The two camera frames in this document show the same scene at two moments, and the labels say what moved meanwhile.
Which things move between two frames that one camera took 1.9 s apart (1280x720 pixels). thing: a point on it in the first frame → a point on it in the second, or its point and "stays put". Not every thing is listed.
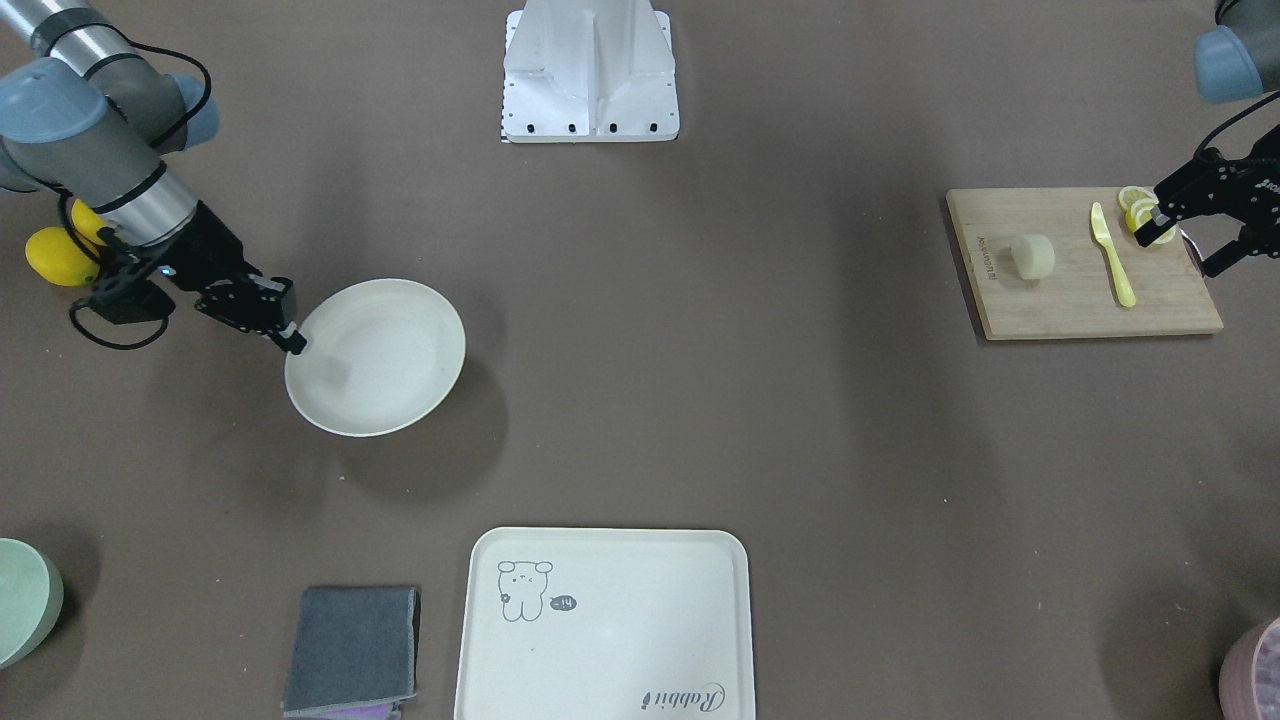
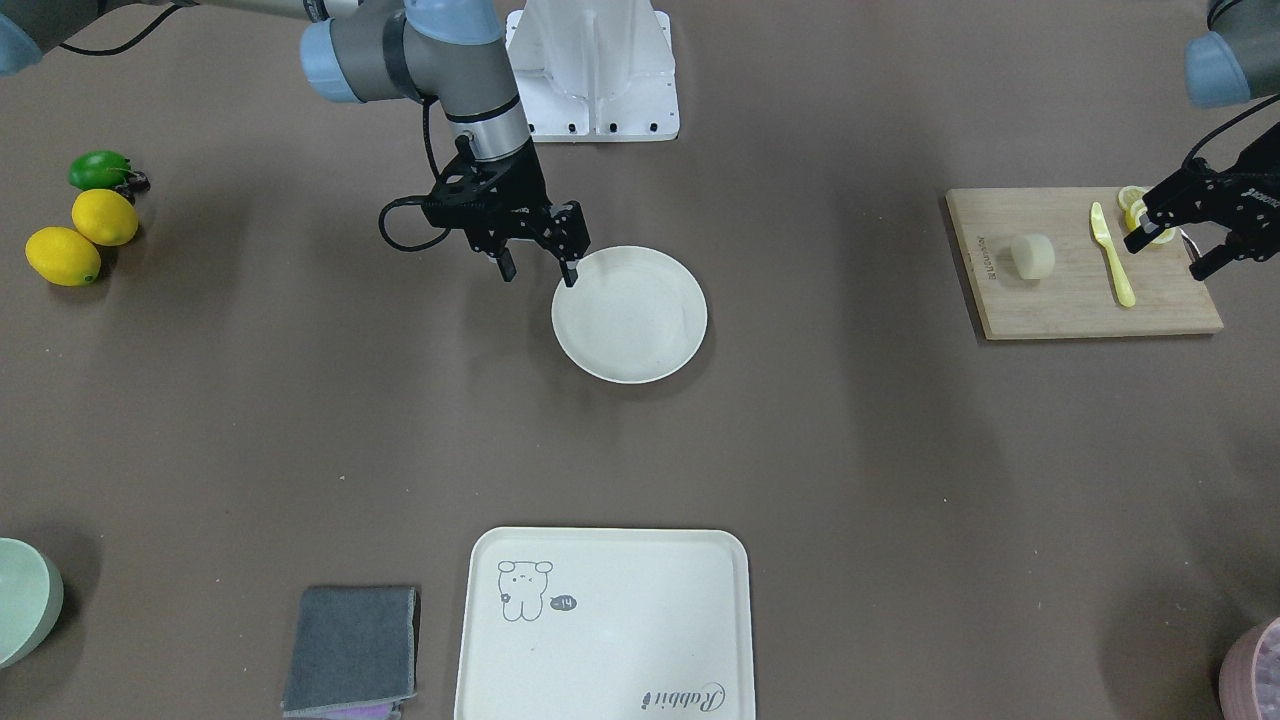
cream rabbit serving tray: x=605 y=623 stays put
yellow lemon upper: x=55 y=254 stays put
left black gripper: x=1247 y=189 stays put
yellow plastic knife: x=1102 y=234 stays put
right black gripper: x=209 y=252 → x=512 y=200
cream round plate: x=381 y=355 → x=634 y=315
